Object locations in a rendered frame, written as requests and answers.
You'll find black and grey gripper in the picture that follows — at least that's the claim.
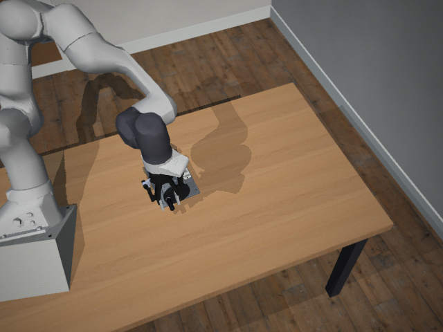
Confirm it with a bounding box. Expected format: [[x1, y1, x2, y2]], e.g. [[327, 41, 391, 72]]
[[141, 172, 184, 211]]

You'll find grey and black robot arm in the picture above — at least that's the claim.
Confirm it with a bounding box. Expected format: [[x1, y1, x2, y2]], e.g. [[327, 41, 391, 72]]
[[0, 0, 189, 242]]

